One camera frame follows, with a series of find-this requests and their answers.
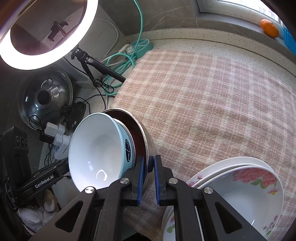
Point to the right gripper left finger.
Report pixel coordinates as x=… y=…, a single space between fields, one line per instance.
x=96 y=214

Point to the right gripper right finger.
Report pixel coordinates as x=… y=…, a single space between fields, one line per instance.
x=200 y=214

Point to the red rose floral plate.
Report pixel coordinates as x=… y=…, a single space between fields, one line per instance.
x=253 y=191

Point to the light blue ceramic bowl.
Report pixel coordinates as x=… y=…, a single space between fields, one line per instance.
x=101 y=150

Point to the large steel bowl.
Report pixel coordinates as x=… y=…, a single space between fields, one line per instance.
x=151 y=151

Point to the red steel bowl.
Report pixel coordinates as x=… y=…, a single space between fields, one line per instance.
x=133 y=128

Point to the white charger plugs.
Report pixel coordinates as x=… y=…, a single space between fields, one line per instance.
x=61 y=141

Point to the black oval device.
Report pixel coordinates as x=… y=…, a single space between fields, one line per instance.
x=75 y=115

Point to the plaid pink cloth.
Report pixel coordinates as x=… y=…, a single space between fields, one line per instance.
x=201 y=109

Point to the black tripod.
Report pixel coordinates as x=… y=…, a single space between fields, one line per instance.
x=87 y=60

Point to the teal power strip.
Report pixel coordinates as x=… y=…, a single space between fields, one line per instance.
x=138 y=51

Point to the blue plastic cup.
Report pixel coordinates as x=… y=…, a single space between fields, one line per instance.
x=289 y=40

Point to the orange fruit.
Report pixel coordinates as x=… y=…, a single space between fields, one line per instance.
x=269 y=28

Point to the white ring light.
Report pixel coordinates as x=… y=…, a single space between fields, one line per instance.
x=35 y=34

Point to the white window frame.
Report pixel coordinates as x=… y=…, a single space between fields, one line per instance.
x=250 y=10

